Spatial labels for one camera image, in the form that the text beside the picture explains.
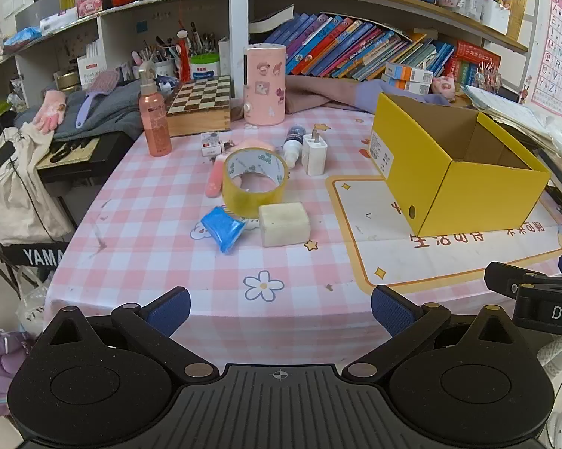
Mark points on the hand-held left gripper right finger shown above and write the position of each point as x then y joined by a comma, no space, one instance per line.
393,311

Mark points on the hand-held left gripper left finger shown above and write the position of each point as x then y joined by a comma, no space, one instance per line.
171,311

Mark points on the yellow cardboard box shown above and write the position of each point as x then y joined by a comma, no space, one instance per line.
472,196

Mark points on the blue plastic packet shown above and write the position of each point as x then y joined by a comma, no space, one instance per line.
222,229

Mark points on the yellow tape roll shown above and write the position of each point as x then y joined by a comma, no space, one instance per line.
243,206

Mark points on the pink foam piece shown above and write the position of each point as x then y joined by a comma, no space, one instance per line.
214,182

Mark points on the white sponge block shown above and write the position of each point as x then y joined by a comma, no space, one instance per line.
285,224

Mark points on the white charger plug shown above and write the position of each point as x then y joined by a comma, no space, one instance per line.
314,156

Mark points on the small bottle with dark label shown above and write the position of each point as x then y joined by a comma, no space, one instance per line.
292,142

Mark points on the green lid container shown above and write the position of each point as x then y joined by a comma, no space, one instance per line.
204,65

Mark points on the pink checked tablecloth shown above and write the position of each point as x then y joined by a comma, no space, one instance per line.
168,224

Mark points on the white plastic bag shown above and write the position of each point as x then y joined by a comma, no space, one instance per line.
33,304

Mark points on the black electronic keyboard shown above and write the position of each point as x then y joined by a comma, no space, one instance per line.
37,257

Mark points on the stack of papers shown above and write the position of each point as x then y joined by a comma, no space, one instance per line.
519,112

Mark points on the small white red box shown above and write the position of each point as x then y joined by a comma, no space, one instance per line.
210,142

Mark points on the tan cardboard sheet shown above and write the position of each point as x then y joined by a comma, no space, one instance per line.
82,154

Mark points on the purple backpack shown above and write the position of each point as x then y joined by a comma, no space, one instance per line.
0,374

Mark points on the pink spray bottle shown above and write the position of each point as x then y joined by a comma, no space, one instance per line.
154,121

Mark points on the white tote bag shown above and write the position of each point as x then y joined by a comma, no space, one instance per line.
19,187

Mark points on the pink pig plush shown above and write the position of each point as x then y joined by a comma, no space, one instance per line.
442,86

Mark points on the grey cloth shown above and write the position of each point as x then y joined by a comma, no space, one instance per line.
112,112

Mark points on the white orange box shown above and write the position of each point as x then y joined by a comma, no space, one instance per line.
411,86
409,71

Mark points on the purple cloth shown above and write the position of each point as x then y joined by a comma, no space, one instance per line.
365,96

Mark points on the wooden chessboard box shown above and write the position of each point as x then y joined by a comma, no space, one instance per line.
201,96

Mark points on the red book set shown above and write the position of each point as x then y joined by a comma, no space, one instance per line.
472,58

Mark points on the brown pink cloth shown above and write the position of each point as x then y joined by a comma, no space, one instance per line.
309,96

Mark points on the pink glove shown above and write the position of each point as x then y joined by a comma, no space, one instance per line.
52,110

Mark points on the purple hairbrush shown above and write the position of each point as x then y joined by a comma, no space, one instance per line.
101,85

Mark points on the white pen cup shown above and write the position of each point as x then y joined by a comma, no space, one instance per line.
164,68

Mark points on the pink cylinder with stickers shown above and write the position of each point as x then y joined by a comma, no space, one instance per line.
264,84

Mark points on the red tassel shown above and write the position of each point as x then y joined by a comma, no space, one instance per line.
185,61

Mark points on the row of colourful books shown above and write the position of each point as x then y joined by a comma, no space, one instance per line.
346,46

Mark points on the white storage boxes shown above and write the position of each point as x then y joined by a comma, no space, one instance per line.
477,7

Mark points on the white shelf unit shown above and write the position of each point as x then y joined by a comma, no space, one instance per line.
238,9

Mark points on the black book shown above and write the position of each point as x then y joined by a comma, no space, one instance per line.
271,18

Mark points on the pink tin box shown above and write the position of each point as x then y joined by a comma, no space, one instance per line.
94,0

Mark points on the alphabet wall poster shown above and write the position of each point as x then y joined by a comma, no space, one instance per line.
556,46

